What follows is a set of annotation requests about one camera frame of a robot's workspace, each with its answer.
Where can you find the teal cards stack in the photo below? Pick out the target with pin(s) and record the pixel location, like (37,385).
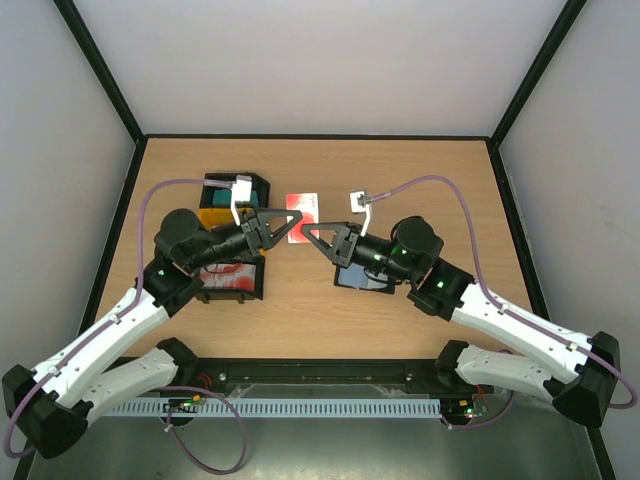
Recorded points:
(222,199)

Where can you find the black card holder wallet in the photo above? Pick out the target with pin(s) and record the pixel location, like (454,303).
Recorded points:
(358,278)

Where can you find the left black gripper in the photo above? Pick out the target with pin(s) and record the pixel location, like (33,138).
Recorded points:
(263,237)

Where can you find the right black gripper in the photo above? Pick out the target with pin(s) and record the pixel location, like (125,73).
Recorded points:
(343,244)

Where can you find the light blue slotted cable duct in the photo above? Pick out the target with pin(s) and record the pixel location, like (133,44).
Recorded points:
(284,408)

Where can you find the red white cards stack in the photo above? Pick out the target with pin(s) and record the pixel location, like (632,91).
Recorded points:
(229,276)

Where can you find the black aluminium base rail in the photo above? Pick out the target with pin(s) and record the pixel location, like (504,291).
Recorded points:
(413,376)

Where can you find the black bin with red cards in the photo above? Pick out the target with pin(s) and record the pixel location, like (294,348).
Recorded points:
(241,296)

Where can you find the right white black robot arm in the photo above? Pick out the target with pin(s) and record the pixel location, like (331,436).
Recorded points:
(570,370)

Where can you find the black cage frame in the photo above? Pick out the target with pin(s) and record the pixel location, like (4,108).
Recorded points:
(562,25)

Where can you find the yellow bin with white cards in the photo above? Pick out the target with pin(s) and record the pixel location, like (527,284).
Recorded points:
(213,217)

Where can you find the red white credit card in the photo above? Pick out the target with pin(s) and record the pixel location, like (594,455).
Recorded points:
(308,205)

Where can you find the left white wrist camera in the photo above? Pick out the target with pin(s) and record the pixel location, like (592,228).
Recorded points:
(242,196)

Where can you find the black bin with teal cards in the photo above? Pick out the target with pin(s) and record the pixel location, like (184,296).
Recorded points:
(260,184)

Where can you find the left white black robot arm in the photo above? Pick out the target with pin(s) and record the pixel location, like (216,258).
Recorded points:
(55,402)

